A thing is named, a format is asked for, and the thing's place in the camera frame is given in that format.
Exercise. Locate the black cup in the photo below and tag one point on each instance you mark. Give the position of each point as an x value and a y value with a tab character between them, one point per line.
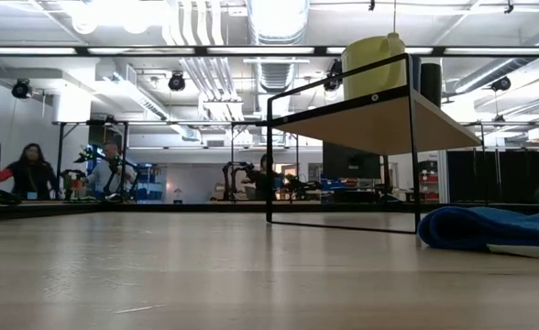
431	84

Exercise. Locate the red storage shelf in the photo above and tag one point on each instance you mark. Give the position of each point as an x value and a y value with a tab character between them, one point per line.
429	181

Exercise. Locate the black monitor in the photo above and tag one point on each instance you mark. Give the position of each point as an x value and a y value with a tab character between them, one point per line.
349	160

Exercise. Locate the blue storage bins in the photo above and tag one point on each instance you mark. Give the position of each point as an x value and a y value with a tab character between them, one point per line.
150	183

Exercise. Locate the black partition panel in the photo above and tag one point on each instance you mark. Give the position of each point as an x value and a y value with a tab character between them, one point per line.
494	176

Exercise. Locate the black ceiling-hung camera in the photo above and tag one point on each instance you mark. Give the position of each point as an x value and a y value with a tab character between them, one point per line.
22	89
333	78
176	82
501	84

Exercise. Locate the wooden shelf with black frame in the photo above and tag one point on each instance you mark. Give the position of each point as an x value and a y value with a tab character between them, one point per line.
379	128

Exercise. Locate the black aluminium rig frame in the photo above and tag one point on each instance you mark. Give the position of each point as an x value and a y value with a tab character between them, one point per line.
159	207

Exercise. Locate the silver ventilation duct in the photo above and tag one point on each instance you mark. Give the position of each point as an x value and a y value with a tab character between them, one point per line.
276	27

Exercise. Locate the black background table frame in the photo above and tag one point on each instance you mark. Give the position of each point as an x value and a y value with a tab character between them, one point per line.
125	137

